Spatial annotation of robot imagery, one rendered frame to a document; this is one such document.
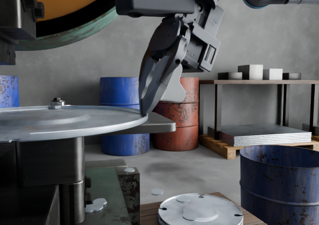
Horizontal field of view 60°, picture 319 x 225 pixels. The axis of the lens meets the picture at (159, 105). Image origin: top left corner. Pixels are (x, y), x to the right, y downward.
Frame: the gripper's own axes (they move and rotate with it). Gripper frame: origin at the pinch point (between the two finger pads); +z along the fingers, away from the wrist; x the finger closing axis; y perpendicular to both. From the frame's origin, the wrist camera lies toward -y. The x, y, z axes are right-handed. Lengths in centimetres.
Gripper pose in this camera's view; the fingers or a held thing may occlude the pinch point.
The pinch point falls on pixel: (142, 105)
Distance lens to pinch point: 40.6
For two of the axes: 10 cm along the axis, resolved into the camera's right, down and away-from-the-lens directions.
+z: -3.4, 9.3, -1.4
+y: 7.6, 3.6, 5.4
